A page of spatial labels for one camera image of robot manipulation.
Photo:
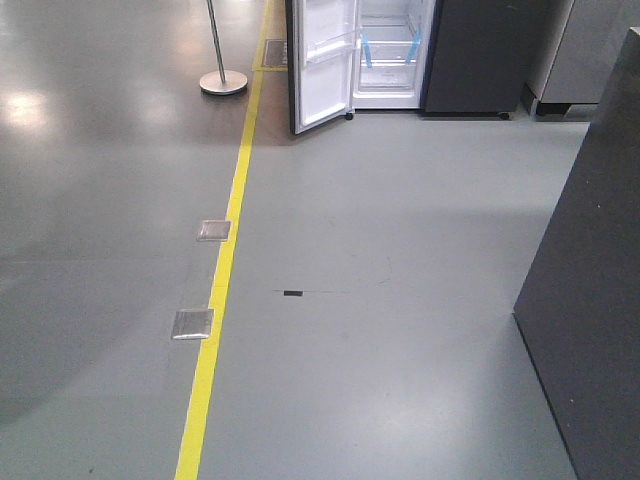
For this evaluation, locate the refrigerator door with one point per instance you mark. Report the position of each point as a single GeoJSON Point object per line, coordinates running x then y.
{"type": "Point", "coordinates": [321, 44]}

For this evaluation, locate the metal floor outlet cover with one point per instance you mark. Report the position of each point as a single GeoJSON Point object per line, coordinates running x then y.
{"type": "Point", "coordinates": [214, 230]}
{"type": "Point", "coordinates": [192, 324]}

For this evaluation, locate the silver stanchion pole stand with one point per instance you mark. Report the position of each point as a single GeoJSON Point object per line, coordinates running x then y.
{"type": "Point", "coordinates": [223, 82]}

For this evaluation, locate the dark floor sign sticker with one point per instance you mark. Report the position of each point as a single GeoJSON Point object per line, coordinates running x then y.
{"type": "Point", "coordinates": [275, 54]}

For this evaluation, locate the blue tape strip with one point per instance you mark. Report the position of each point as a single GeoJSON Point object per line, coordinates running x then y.
{"type": "Point", "coordinates": [414, 47]}
{"type": "Point", "coordinates": [366, 50]}

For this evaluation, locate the dark grey refrigerator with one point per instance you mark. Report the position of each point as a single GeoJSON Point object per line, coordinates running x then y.
{"type": "Point", "coordinates": [473, 60]}

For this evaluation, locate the grey kitchen island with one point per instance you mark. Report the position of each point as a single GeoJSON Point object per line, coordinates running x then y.
{"type": "Point", "coordinates": [578, 309]}

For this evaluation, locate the grey white appliance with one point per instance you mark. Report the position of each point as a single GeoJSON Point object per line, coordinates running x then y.
{"type": "Point", "coordinates": [578, 46]}

